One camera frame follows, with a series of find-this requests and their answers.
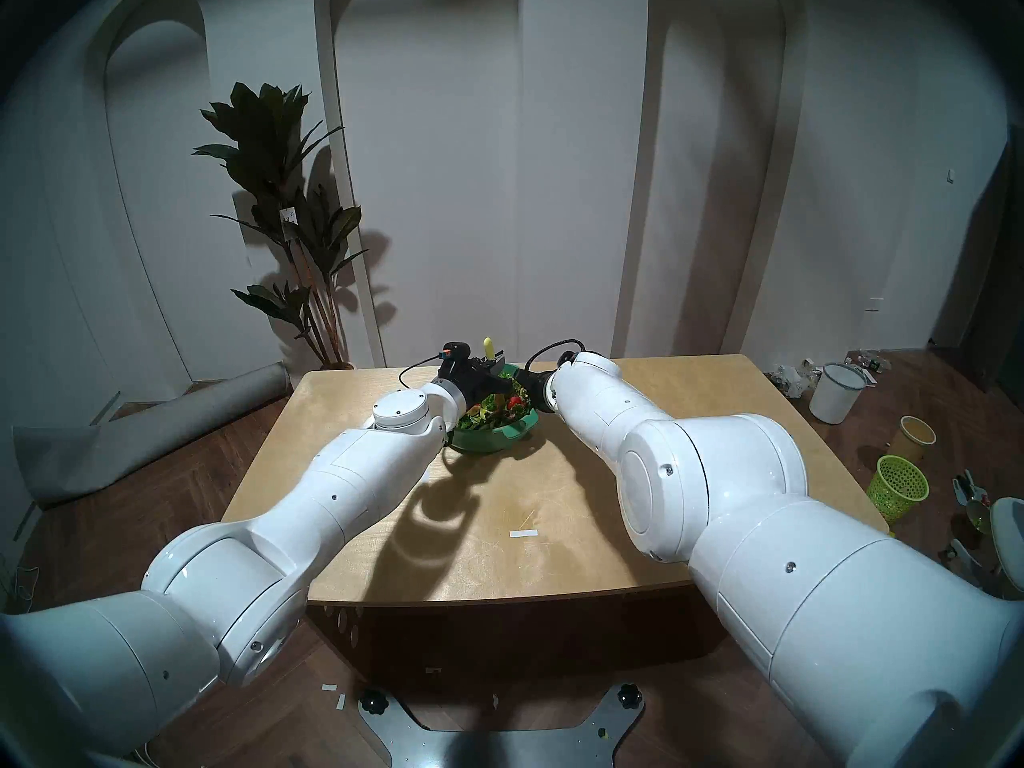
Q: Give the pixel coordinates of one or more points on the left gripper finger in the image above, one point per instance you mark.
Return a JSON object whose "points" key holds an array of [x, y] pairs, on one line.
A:
{"points": [[492, 389], [494, 370]]}

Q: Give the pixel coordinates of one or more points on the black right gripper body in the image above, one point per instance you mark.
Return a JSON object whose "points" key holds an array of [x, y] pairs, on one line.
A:
{"points": [[540, 390]]}

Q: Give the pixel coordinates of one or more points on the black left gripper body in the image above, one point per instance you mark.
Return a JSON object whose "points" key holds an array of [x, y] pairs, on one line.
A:
{"points": [[462, 378]]}

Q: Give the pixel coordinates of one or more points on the green plastic salad bowl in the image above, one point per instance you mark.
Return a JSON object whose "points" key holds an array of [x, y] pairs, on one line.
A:
{"points": [[496, 441]]}

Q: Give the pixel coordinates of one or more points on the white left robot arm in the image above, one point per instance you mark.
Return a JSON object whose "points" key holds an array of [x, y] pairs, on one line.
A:
{"points": [[280, 534]]}

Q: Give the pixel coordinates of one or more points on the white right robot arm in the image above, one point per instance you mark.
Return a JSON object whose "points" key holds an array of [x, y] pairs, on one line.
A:
{"points": [[720, 470]]}

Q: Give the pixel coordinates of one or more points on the mixed lettuce tomato salad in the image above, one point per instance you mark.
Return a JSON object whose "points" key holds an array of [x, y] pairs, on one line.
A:
{"points": [[500, 413]]}

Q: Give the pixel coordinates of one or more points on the crumpled white paper litter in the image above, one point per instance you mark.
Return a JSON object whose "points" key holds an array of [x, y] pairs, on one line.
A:
{"points": [[792, 381]]}

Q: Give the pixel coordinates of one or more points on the white bucket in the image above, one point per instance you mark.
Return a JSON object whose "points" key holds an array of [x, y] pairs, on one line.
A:
{"points": [[836, 398]]}

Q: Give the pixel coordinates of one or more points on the tall potted plant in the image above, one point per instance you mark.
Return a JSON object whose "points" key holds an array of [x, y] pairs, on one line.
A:
{"points": [[272, 150]]}

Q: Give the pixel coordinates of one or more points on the black base knob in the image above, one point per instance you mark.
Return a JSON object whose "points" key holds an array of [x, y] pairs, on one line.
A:
{"points": [[630, 696], [373, 702]]}

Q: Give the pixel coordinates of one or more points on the rolled grey mat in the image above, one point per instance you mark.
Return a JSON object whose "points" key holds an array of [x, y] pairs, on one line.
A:
{"points": [[144, 438]]}

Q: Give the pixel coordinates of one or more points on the small litter pile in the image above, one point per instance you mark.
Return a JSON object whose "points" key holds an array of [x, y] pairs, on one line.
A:
{"points": [[868, 363]]}

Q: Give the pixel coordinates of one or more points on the green mesh basket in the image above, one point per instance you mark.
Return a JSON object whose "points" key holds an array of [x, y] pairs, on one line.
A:
{"points": [[896, 490]]}

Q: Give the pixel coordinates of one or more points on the yellow paper cup bin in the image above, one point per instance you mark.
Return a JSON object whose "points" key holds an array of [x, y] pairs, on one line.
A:
{"points": [[912, 444]]}

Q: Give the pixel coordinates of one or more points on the green plastic item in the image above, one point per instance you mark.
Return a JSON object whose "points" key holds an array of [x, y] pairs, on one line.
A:
{"points": [[978, 514]]}

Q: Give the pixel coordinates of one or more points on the white swivel chair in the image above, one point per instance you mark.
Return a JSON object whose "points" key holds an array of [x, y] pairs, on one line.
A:
{"points": [[1010, 534]]}

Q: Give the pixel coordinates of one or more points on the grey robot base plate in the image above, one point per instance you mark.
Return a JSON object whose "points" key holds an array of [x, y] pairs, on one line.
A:
{"points": [[512, 746]]}

